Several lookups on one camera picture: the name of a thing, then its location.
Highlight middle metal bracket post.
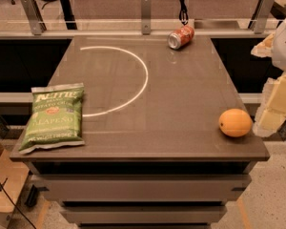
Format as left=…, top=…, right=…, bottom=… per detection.
left=141, top=0, right=152, bottom=35

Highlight right metal bracket post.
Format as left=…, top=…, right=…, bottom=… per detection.
left=252, top=0, right=275, bottom=34

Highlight orange soda can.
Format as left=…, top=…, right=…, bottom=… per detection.
left=168, top=25, right=194, bottom=50

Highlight left metal bracket post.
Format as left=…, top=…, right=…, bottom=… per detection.
left=20, top=0, right=47, bottom=35

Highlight orange fruit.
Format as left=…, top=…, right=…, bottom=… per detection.
left=218, top=109, right=252, bottom=137

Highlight metal bracket post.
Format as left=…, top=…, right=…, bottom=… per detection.
left=141, top=0, right=152, bottom=35
left=20, top=0, right=47, bottom=35
left=252, top=0, right=275, bottom=34

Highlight grey table cabinet with drawers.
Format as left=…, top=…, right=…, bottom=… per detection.
left=11, top=36, right=269, bottom=229

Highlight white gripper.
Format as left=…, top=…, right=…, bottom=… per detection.
left=251, top=18, right=286, bottom=137

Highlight green jalapeno chip bag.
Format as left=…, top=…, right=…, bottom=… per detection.
left=18, top=83, right=84, bottom=154

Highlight black hanging cable loop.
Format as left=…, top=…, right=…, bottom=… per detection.
left=176, top=0, right=190, bottom=27

